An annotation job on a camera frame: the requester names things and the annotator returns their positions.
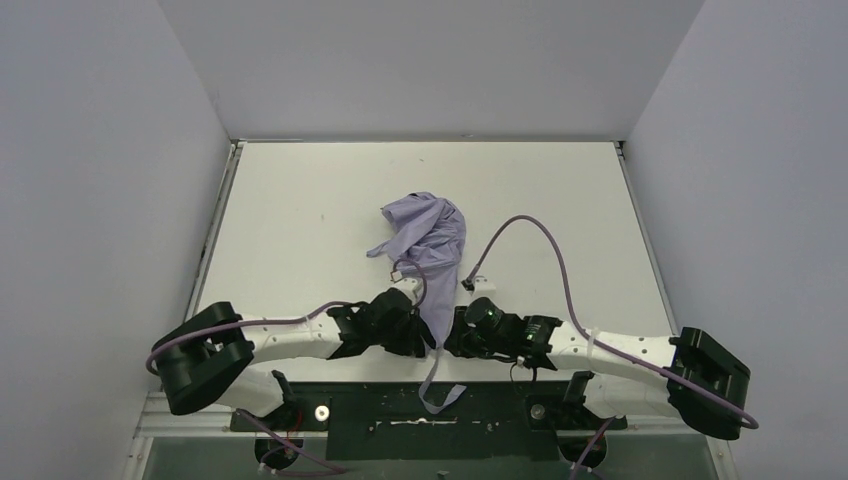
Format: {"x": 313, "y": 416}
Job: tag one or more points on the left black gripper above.
{"x": 411, "y": 325}

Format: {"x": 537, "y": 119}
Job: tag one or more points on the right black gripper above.
{"x": 460, "y": 335}

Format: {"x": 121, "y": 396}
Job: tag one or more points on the black and lavender folding umbrella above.
{"x": 428, "y": 242}

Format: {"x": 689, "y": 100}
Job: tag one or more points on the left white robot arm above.
{"x": 216, "y": 356}

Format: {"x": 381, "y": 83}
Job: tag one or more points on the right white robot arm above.
{"x": 690, "y": 376}

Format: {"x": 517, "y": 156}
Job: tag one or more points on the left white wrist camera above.
{"x": 413, "y": 288}

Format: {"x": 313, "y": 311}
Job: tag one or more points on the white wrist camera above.
{"x": 413, "y": 288}
{"x": 478, "y": 285}

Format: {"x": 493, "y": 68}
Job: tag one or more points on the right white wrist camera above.
{"x": 478, "y": 285}

